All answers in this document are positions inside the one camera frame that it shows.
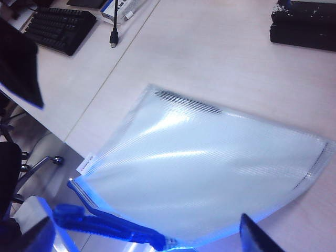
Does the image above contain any transparent file bag blue zipper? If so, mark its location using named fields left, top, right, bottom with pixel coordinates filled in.
left=54, top=83, right=336, bottom=251

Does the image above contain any black keyboard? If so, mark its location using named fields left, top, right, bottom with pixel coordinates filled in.
left=24, top=6, right=98, bottom=57

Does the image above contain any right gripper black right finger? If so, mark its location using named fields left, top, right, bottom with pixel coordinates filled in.
left=239, top=213, right=286, bottom=252

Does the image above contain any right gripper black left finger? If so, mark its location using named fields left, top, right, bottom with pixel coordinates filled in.
left=0, top=216, right=57, bottom=252

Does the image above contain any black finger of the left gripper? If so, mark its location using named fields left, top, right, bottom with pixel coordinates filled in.
left=0, top=19, right=45, bottom=108

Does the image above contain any black cable with plug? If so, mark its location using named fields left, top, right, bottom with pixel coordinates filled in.
left=109, top=0, right=121, bottom=49

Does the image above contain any black flat pad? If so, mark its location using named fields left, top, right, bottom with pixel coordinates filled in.
left=67, top=0, right=107, bottom=8

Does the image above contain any black office chair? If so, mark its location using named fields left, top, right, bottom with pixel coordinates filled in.
left=0, top=91, right=64, bottom=218

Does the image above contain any white and blue carton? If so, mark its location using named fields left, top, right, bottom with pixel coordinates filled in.
left=100, top=0, right=148, bottom=25

